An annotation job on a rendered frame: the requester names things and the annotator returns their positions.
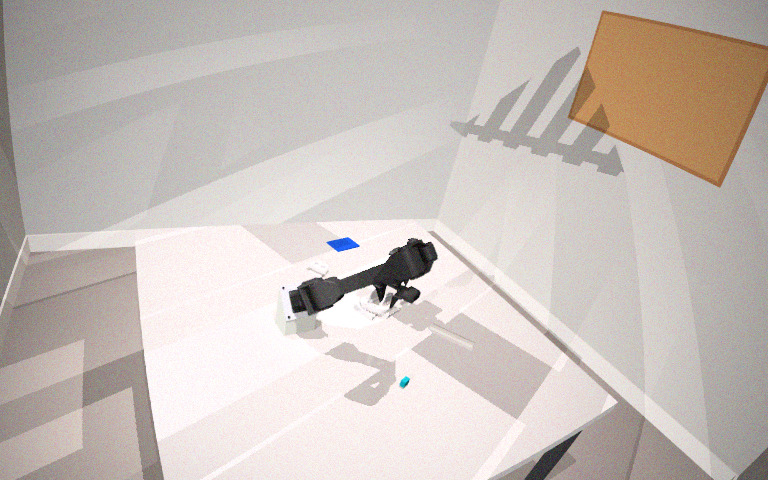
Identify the blue flat square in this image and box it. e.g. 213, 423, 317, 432
326, 237, 360, 252

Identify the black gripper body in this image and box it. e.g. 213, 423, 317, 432
376, 279, 421, 303

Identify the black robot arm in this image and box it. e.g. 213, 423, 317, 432
288, 238, 438, 316

